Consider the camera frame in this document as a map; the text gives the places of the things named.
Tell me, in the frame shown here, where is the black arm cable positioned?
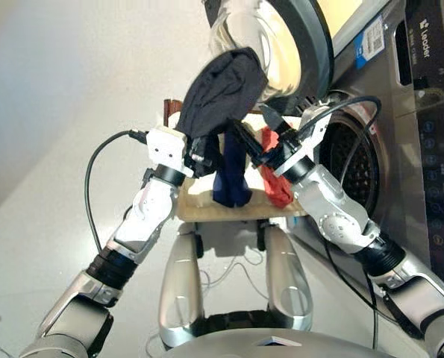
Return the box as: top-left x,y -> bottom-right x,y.
310,95 -> 413,351
84,129 -> 150,255

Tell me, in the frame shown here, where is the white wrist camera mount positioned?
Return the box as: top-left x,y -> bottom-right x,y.
146,126 -> 195,178
273,105 -> 333,177

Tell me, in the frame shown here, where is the silver robot torso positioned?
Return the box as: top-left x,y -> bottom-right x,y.
160,311 -> 431,358

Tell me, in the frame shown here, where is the orange-red garment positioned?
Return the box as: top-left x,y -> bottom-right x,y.
260,126 -> 295,207

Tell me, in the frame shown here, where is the blue energy label sticker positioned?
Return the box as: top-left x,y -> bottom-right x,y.
355,16 -> 387,70

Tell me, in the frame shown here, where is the black garment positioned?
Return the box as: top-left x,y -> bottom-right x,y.
175,46 -> 270,179

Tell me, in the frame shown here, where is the round glass washing machine door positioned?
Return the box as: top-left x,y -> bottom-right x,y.
204,0 -> 335,110

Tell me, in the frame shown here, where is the pale woven basket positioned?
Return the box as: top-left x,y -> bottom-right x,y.
176,113 -> 309,223

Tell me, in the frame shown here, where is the thin floor wire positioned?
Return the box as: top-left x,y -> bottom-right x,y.
146,248 -> 273,351

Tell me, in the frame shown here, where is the grey washing machine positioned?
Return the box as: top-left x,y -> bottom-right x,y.
292,0 -> 444,292

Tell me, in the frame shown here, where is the silver robot leg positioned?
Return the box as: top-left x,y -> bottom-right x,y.
263,223 -> 314,333
157,233 -> 204,350

